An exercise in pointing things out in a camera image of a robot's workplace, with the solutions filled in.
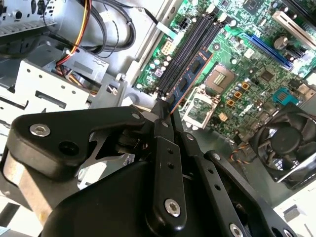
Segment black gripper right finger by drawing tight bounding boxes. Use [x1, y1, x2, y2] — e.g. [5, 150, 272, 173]
[172, 110, 297, 237]

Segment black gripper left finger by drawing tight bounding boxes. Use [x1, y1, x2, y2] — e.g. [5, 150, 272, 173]
[2, 98, 188, 227]

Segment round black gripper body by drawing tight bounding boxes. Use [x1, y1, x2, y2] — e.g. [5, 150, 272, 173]
[41, 159, 226, 237]

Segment blue RAM stick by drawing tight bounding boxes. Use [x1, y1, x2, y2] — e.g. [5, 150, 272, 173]
[169, 50, 214, 116]

